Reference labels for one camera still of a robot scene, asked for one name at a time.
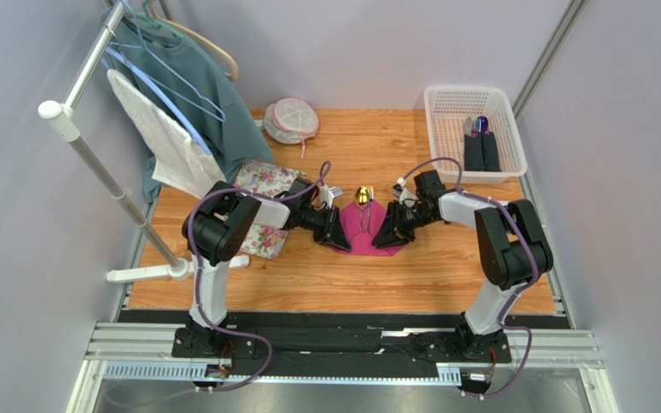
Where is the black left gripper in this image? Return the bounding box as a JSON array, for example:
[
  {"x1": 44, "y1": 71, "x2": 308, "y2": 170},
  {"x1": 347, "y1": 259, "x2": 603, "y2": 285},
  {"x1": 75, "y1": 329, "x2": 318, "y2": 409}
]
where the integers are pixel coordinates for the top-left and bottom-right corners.
[{"x1": 300, "y1": 206, "x2": 352, "y2": 253}]

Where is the magenta paper napkin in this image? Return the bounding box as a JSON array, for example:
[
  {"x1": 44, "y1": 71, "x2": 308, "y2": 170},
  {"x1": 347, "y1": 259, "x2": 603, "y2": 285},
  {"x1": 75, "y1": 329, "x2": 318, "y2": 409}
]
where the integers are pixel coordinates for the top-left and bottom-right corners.
[{"x1": 333, "y1": 202, "x2": 404, "y2": 256}]

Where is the iridescent gold spoon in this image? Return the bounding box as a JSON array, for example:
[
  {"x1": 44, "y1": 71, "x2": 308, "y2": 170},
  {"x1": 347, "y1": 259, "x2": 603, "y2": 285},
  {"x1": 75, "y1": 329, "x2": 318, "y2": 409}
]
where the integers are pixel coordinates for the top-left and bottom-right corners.
[{"x1": 355, "y1": 186, "x2": 370, "y2": 232}]

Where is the iridescent fork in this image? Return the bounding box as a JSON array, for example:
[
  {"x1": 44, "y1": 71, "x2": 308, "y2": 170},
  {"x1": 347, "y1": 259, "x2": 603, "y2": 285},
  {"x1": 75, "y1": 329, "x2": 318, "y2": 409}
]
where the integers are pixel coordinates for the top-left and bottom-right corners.
[{"x1": 366, "y1": 186, "x2": 374, "y2": 233}]

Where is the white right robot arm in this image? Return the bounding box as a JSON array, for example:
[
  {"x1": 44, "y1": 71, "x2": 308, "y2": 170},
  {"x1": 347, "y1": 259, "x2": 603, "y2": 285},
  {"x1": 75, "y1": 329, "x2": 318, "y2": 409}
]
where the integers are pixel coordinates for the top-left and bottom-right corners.
[{"x1": 372, "y1": 171, "x2": 553, "y2": 361}]

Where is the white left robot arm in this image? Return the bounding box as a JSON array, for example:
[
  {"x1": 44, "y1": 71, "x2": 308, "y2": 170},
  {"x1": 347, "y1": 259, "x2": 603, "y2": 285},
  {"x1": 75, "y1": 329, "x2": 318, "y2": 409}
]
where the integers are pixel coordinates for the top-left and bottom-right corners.
[{"x1": 172, "y1": 178, "x2": 351, "y2": 358}]

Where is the dark rolled napkin bundle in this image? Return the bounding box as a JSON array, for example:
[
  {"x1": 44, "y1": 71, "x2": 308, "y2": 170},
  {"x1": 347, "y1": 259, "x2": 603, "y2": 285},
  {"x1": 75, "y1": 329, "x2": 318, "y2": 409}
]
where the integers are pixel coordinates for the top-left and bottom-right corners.
[{"x1": 463, "y1": 116, "x2": 502, "y2": 172}]

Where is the floral cloth mat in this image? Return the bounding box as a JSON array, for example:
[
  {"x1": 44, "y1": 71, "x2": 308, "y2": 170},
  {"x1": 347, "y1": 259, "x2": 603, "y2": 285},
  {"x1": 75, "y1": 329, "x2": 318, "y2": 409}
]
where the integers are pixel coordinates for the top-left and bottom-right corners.
[{"x1": 232, "y1": 161, "x2": 308, "y2": 259}]

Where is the white mesh laundry pouch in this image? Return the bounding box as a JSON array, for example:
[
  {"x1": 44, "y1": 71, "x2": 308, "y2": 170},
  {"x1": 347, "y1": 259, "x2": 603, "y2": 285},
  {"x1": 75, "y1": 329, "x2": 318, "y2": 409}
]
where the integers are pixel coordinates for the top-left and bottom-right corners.
[{"x1": 262, "y1": 97, "x2": 320, "y2": 158}]

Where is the white plastic basket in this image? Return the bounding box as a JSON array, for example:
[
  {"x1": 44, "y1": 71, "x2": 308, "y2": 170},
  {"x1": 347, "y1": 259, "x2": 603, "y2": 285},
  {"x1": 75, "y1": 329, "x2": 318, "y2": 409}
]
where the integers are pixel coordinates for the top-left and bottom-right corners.
[{"x1": 423, "y1": 85, "x2": 528, "y2": 184}]

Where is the white towel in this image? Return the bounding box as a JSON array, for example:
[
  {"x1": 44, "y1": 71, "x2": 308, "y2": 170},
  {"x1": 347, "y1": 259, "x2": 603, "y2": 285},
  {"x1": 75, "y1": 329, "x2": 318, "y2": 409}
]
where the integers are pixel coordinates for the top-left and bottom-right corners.
[{"x1": 107, "y1": 69, "x2": 225, "y2": 199}]

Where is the wooden clothes hanger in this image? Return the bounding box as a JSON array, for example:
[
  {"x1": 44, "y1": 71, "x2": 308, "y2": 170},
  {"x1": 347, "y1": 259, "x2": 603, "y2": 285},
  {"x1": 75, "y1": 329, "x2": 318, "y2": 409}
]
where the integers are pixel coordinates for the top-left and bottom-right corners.
[{"x1": 143, "y1": 0, "x2": 240, "y2": 82}]

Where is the teal t-shirt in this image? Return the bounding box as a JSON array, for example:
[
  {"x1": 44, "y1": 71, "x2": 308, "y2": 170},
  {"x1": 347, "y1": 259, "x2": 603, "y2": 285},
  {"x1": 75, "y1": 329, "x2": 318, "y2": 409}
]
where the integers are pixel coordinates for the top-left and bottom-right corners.
[{"x1": 103, "y1": 16, "x2": 274, "y2": 199}]

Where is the blue clothes hanger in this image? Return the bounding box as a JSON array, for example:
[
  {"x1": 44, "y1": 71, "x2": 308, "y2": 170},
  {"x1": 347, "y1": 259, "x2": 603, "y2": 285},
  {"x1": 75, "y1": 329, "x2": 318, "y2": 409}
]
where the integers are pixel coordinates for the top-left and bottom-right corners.
[{"x1": 101, "y1": 18, "x2": 226, "y2": 155}]

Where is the metal clothes rack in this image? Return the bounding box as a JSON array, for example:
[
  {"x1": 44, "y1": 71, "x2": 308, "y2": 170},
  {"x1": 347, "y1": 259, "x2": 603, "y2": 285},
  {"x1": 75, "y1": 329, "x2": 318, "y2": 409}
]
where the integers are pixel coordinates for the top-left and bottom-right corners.
[{"x1": 38, "y1": 0, "x2": 250, "y2": 285}]

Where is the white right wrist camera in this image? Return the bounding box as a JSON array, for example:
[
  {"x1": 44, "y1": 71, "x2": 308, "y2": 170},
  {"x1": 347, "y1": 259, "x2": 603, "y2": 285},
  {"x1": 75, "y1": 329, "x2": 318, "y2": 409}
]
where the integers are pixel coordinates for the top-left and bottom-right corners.
[{"x1": 392, "y1": 177, "x2": 418, "y2": 207}]

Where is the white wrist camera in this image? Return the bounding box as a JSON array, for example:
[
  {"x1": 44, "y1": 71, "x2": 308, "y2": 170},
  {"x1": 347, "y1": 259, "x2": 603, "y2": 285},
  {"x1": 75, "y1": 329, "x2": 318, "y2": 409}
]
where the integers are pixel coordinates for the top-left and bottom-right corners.
[
  {"x1": 318, "y1": 185, "x2": 343, "y2": 209},
  {"x1": 392, "y1": 177, "x2": 418, "y2": 207}
]

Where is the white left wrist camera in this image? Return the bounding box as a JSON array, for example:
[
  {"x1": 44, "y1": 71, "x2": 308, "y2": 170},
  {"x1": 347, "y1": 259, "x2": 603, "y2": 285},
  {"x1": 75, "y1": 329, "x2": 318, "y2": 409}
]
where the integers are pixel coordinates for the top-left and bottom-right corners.
[{"x1": 318, "y1": 185, "x2": 343, "y2": 209}]

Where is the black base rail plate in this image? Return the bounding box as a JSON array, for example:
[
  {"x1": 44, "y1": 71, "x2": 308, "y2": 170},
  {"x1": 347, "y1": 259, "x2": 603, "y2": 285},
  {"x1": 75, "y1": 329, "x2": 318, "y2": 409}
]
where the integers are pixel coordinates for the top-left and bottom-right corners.
[{"x1": 171, "y1": 311, "x2": 512, "y2": 379}]

